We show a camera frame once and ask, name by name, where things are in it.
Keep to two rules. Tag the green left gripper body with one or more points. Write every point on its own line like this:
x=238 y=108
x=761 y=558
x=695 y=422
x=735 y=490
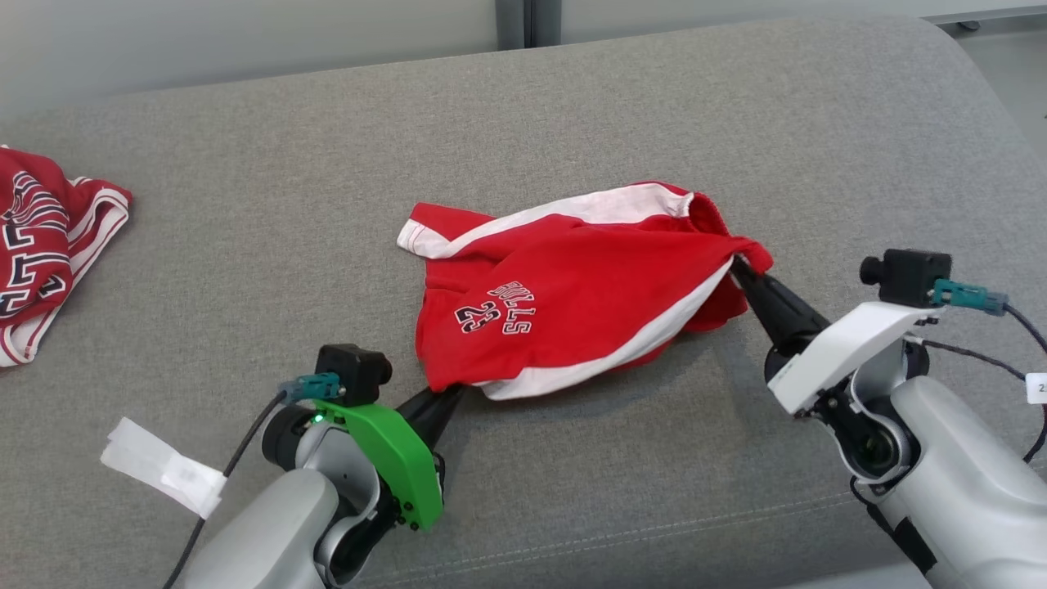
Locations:
x=401 y=466

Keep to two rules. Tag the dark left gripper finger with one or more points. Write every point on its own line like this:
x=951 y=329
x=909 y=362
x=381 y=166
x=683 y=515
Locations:
x=425 y=405
x=438 y=425

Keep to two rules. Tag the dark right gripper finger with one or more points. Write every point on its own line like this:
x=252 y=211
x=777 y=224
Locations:
x=773 y=327
x=785 y=301

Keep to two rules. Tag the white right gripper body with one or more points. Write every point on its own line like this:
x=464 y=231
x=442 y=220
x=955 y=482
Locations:
x=842 y=352

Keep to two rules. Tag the red shorts with white stripe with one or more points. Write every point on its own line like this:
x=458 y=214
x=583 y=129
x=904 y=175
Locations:
x=572 y=286

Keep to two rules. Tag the red jersey with white sleeves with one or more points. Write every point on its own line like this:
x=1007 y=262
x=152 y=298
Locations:
x=41 y=245

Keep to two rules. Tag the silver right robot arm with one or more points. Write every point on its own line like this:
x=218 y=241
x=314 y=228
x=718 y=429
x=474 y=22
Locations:
x=957 y=474

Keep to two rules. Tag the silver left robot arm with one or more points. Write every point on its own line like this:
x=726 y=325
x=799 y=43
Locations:
x=270 y=523

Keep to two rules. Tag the white tape flag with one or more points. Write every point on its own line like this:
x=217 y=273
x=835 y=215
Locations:
x=164 y=468

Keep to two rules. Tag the grey fabric sofa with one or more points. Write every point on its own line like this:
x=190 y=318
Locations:
x=523 y=123

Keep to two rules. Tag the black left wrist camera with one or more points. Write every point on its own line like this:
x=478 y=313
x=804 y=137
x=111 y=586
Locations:
x=352 y=372

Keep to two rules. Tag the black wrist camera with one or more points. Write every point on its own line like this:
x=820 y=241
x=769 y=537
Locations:
x=352 y=372
x=912 y=276

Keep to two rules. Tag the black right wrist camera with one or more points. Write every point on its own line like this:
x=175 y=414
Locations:
x=912 y=276

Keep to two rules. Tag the grey baseboard rail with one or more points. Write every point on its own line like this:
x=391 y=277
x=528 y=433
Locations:
x=981 y=12

